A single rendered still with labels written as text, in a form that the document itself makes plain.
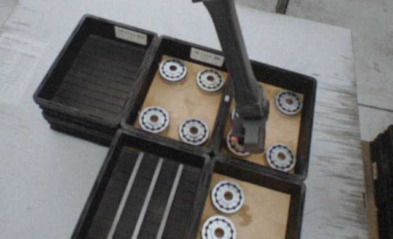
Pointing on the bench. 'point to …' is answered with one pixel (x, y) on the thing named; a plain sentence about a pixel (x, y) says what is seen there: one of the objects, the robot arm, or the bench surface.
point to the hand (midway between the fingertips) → (242, 139)
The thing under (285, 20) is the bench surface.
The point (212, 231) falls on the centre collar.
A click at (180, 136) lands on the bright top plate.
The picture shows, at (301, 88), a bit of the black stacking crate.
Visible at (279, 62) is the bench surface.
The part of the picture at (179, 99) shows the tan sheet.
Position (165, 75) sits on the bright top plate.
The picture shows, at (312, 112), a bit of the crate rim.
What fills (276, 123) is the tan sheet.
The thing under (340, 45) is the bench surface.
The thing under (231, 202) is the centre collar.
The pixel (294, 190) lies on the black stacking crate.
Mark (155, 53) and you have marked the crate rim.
